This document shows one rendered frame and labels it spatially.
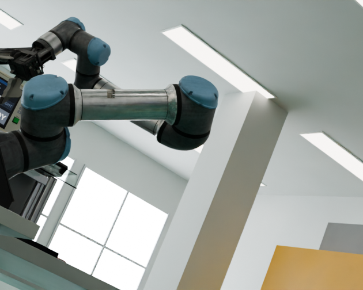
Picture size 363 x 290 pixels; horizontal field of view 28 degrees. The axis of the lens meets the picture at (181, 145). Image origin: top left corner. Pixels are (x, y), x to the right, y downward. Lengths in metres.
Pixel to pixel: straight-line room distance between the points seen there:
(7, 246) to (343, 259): 3.85
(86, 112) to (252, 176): 4.98
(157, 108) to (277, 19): 3.78
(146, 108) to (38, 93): 0.29
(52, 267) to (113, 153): 7.76
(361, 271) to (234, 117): 2.08
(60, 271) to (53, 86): 0.79
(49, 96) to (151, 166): 8.64
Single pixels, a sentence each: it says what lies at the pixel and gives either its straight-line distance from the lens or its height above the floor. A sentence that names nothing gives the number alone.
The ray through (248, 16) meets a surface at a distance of 5.80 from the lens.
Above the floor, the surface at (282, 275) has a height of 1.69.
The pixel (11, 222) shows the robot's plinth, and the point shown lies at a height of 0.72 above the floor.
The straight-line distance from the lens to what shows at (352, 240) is 6.25.
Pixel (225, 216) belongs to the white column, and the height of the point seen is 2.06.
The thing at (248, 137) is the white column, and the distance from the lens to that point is 6.81.
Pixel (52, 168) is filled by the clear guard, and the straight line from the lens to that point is 2.58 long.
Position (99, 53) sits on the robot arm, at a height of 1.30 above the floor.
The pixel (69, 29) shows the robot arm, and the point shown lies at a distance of 2.23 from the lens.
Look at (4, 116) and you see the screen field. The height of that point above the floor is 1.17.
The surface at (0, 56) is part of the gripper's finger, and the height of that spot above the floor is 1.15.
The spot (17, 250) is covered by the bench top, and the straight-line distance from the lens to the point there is 2.40.
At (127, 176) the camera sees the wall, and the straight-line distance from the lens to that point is 10.27.
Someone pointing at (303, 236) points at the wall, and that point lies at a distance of 9.09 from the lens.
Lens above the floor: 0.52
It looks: 17 degrees up
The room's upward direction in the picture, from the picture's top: 23 degrees clockwise
